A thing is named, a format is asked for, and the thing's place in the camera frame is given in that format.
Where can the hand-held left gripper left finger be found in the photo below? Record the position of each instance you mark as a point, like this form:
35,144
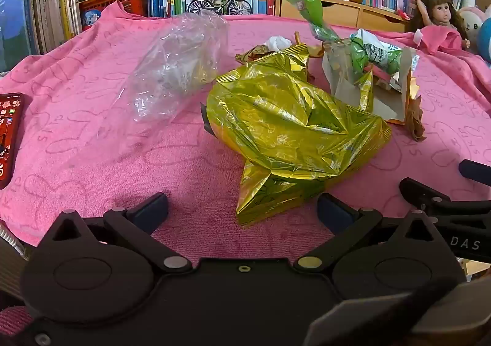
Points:
151,208

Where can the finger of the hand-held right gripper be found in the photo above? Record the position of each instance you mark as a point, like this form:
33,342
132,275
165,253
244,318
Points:
475,170
425,196

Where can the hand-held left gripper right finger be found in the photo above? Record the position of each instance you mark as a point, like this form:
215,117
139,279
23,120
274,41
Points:
333,211

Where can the large gold foil bag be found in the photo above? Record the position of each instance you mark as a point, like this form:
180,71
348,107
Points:
287,127

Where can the white cardboard box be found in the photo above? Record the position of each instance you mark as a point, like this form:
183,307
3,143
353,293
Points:
383,104

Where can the clear plastic bag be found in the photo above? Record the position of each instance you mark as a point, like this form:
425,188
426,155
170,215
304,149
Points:
172,62

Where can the green white snack packet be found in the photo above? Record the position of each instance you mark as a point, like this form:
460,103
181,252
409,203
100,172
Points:
374,50

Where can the small gold foil wrapper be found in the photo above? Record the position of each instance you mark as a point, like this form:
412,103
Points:
249,56

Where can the green twisted snack wrapper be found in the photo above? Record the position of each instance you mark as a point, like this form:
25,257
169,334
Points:
307,4

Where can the row of pale books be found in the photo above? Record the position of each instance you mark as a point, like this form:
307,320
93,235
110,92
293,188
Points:
46,12

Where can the brown crumpled wrapper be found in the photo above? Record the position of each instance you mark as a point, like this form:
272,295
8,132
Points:
416,119

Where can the pink rabbit pattern blanket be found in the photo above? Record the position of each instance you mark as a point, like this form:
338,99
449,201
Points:
96,146

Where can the blue white plush toy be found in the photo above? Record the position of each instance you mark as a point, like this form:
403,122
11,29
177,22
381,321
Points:
485,39

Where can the pink white plush rabbit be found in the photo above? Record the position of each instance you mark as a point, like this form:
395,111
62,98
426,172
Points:
470,22

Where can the brown haired doll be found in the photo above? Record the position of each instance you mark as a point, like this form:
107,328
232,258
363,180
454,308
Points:
441,14

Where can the red smartphone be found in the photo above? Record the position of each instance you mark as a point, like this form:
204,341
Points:
9,131

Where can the red flower hair clip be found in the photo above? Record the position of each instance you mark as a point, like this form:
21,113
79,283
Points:
401,15

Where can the white crumpled tissue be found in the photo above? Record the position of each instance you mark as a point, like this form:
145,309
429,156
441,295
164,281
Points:
278,43

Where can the wooden drawer organizer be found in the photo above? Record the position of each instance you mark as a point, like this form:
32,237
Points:
345,10

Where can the red plastic crate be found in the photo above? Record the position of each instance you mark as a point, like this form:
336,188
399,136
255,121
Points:
122,1

